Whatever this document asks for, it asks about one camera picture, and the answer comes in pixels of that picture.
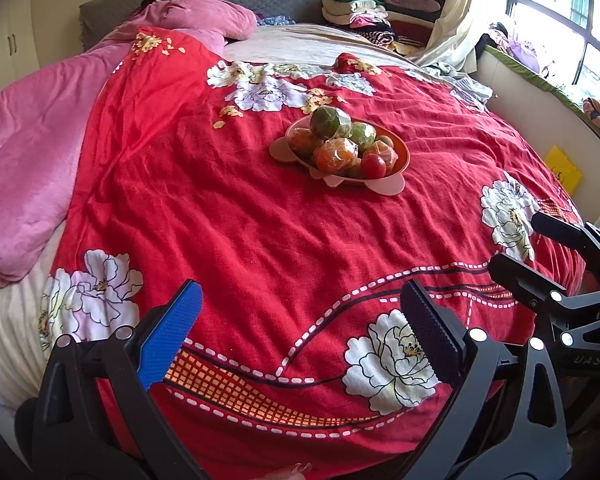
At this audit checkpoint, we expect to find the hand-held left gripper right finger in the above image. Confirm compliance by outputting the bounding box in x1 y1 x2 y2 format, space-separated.
401 279 573 480

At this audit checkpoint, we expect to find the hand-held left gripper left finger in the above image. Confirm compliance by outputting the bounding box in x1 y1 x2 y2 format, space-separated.
30 279 216 480

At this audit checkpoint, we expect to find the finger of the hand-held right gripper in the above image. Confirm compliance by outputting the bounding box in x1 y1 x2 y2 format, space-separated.
530 211 600 273
487 252 579 313

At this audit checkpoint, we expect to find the orange plastic bowl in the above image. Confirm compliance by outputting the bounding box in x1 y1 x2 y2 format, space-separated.
269 119 411 196

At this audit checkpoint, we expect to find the red tomato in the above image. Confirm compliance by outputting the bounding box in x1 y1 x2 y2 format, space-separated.
361 153 387 179

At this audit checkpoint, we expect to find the small plastic-wrapped orange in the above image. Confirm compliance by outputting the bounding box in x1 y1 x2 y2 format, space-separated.
364 140 397 170

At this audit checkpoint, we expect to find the small green citrus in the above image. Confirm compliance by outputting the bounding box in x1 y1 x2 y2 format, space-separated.
349 121 377 153

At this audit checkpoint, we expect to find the large green citrus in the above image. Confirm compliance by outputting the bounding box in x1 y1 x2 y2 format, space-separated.
309 105 353 141

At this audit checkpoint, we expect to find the person's left hand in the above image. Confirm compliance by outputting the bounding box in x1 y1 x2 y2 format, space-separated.
260 462 313 480

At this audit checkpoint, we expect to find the yellow paper sheet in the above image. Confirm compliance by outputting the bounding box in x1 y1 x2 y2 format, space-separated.
545 145 584 193

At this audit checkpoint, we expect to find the green-edged window seat mat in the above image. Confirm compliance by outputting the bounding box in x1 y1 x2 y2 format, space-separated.
482 42 600 156

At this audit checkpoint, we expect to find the red floral blanket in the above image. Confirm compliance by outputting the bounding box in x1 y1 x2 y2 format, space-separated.
40 25 588 466

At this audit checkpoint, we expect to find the white ribbed blanket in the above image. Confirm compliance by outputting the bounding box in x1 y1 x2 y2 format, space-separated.
0 220 81 411

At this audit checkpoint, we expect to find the grey crumpled cloth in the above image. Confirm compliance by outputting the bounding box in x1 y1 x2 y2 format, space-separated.
420 60 495 111

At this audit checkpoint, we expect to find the heap of purple clothes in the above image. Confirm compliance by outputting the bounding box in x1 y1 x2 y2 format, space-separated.
482 22 541 73

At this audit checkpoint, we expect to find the pink quilt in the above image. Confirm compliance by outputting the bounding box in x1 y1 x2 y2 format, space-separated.
0 25 146 288

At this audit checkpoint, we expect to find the cream curtain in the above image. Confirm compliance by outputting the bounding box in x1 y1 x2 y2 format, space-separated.
412 0 518 68

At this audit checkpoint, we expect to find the pile of folded clothes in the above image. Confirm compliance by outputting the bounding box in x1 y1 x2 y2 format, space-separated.
321 0 443 53

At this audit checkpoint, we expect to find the cream bed sheet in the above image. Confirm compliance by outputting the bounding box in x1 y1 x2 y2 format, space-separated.
222 22 421 68

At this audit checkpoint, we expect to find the pink pillow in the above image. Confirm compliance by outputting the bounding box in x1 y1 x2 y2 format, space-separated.
137 0 258 43

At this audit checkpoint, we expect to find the white wardrobe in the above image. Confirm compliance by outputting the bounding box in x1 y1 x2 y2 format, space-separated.
0 0 83 103

